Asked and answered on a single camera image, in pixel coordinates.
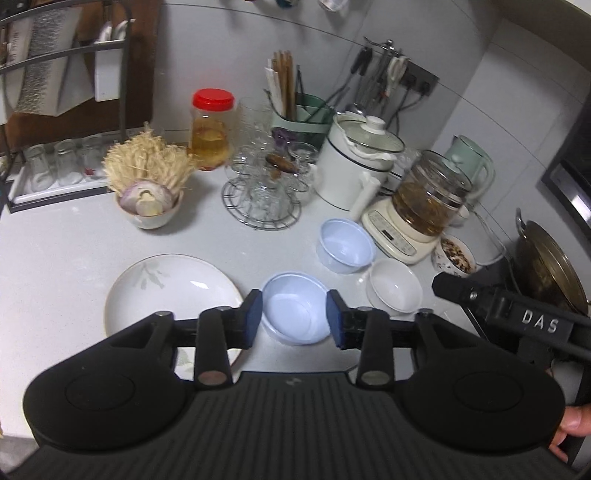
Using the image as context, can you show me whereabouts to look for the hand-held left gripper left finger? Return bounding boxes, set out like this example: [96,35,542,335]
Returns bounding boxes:
[111,290,264,388]

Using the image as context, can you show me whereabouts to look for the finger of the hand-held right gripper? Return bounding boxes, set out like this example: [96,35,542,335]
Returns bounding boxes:
[433,271,493,319]

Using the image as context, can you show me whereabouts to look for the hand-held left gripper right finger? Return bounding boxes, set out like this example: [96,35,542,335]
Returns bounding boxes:
[325,290,481,387]

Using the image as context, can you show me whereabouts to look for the pale blue bowl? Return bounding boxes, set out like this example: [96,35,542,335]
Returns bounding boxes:
[316,218,376,275]
[261,271,336,346]

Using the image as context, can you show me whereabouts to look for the small white bowl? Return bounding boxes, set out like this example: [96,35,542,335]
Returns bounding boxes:
[366,258,424,315]

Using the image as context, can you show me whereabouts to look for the white plate grey floral print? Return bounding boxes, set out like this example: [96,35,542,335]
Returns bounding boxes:
[104,254,245,376]

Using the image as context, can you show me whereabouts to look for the person's right hand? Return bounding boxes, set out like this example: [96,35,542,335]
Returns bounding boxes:
[549,401,591,446]

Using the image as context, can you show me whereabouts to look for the patterned bowl of grains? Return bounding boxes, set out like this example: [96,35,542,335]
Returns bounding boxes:
[431,234,478,278]

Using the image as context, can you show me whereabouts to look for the wok with lid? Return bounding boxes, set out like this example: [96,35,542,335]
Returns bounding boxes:
[514,208,590,320]

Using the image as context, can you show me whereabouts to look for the glass kettle on cream base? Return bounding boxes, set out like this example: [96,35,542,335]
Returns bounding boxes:
[361,150,473,265]

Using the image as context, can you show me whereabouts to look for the pale green electric kettle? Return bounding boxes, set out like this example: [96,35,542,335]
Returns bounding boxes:
[444,135,496,228]

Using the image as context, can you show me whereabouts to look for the white bowl of vegetables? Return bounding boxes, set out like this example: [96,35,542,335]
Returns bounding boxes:
[115,189,184,230]

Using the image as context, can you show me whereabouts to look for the stainless range hood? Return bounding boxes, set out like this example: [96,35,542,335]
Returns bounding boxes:
[541,104,591,241]

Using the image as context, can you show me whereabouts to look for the white electric pot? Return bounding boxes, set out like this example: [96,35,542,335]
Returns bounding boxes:
[315,113,407,222]

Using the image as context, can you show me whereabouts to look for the ginger slice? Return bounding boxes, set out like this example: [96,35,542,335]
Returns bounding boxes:
[137,191,165,217]

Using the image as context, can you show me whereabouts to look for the halved purple onion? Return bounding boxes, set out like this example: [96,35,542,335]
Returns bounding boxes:
[119,181,175,216]

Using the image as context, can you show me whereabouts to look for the red-lidded plastic jar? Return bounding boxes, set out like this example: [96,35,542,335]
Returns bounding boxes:
[189,89,236,171]

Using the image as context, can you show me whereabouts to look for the green utensil holder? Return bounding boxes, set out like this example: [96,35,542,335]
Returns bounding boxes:
[270,95,336,149]

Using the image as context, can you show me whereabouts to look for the black cooking utensils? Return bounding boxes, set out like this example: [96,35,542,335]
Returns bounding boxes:
[295,65,354,125]

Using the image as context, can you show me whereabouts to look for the clear drinking glass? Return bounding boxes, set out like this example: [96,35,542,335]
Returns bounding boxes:
[82,134,106,180]
[54,139,82,186]
[25,143,53,190]

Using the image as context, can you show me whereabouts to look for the scissors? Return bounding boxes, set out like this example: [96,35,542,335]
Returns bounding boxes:
[385,54,408,89]

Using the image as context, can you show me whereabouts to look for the white drain tray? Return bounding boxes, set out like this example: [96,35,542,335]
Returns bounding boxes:
[6,163,122,214]

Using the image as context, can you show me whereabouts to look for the hanging utensil rack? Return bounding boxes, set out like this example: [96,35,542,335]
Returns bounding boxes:
[350,37,408,117]

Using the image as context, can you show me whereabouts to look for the bundle of wooden chopsticks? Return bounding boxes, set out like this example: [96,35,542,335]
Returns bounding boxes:
[264,50,297,121]

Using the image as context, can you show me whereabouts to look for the black knife rack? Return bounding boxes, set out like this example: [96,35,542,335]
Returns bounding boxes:
[0,0,140,210]

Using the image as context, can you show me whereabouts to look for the wooden cutting board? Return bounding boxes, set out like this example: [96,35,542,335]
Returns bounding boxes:
[0,0,160,154]

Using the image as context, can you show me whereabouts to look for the white cutlery holder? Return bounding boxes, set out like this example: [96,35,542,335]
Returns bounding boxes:
[93,39,129,103]

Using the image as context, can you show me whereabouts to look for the metal spoons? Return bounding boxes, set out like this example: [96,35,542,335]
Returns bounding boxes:
[95,20,131,45]

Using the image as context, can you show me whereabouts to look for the patterned cleaver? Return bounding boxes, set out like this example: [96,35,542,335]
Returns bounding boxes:
[13,8,73,114]

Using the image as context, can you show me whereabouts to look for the wire glass rack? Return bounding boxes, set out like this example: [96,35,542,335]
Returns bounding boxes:
[221,178,302,230]

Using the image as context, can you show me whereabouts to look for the wire rack of glasses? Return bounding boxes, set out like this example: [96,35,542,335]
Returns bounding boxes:
[228,98,320,222]

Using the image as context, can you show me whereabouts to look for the dark wall outlet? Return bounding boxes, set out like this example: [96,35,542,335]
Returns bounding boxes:
[398,60,440,97]

